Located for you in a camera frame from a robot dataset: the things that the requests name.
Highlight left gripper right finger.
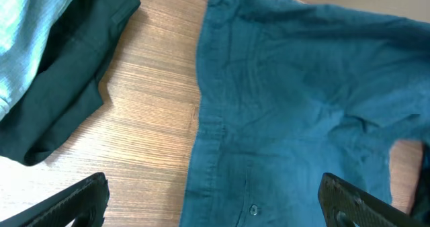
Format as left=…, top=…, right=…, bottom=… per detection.
left=318, top=173, right=426, bottom=227

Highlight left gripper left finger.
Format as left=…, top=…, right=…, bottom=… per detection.
left=1, top=172, right=110, bottom=227

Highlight dark blue shorts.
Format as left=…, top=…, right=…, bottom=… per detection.
left=180, top=0, right=429, bottom=226

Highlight folded black garment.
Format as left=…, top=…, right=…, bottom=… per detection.
left=1, top=0, right=140, bottom=166

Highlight folded light blue jeans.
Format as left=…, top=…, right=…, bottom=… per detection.
left=1, top=0, right=72, bottom=118

